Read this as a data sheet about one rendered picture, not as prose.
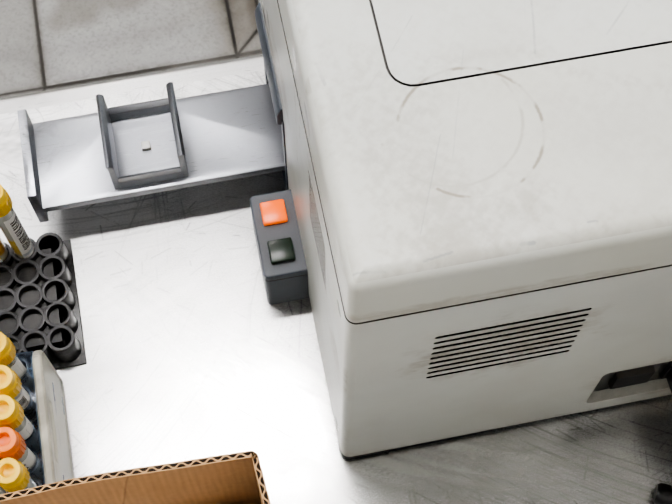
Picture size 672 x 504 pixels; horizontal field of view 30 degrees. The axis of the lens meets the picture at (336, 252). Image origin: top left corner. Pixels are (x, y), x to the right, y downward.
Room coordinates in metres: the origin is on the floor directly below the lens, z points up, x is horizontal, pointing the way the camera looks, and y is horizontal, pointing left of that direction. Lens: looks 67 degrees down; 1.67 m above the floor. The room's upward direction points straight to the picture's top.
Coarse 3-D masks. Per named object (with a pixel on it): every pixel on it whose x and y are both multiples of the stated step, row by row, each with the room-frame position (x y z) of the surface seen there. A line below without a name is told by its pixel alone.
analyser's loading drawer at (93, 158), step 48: (96, 96) 0.42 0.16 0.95; (192, 96) 0.44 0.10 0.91; (240, 96) 0.44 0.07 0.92; (48, 144) 0.40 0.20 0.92; (96, 144) 0.40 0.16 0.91; (192, 144) 0.40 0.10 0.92; (240, 144) 0.40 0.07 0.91; (48, 192) 0.37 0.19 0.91; (96, 192) 0.37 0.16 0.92; (144, 192) 0.37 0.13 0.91
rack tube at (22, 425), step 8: (0, 400) 0.20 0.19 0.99; (8, 400) 0.20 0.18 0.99; (0, 408) 0.20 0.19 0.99; (8, 408) 0.20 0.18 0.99; (16, 408) 0.20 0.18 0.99; (0, 416) 0.19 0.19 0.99; (8, 416) 0.19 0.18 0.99; (16, 416) 0.19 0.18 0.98; (24, 416) 0.20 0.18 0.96; (0, 424) 0.19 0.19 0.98; (8, 424) 0.19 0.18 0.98; (16, 424) 0.19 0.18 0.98; (24, 424) 0.19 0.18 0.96; (24, 432) 0.19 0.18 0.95
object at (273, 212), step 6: (264, 204) 0.35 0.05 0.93; (270, 204) 0.35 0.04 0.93; (276, 204) 0.35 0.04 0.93; (282, 204) 0.35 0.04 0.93; (264, 210) 0.35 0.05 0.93; (270, 210) 0.35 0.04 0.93; (276, 210) 0.35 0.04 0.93; (282, 210) 0.35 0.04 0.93; (264, 216) 0.34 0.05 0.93; (270, 216) 0.34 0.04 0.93; (276, 216) 0.34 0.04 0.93; (282, 216) 0.34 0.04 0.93; (264, 222) 0.34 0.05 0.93; (270, 222) 0.34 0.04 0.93; (276, 222) 0.34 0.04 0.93; (282, 222) 0.34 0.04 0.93
